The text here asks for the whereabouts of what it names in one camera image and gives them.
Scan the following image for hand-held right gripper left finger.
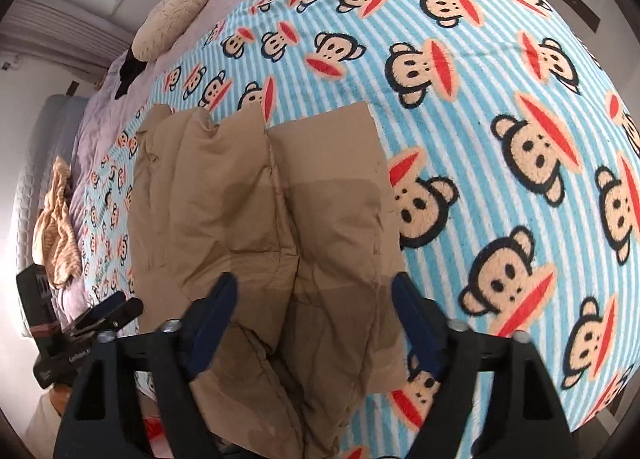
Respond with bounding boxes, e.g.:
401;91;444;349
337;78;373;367
52;272;239;459

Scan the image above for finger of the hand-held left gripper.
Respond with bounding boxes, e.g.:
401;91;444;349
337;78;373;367
70;291;146;340

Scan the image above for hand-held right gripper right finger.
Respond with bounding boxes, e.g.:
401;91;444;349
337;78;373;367
391;271;576;459

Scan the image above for beige puffer jacket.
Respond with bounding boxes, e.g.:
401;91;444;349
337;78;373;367
127;102;408;459

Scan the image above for orange striped cloth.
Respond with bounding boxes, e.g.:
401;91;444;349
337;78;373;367
32;156;83;287

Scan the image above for grey padded headboard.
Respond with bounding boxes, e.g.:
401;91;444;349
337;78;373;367
14;94;88;260

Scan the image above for small black cloth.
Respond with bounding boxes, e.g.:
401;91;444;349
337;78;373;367
114;46;148;100

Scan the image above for striped monkey print blanket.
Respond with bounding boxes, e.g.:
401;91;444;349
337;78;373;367
80;0;640;459

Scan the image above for cream round pillow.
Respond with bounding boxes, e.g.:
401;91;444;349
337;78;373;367
131;0;215;61

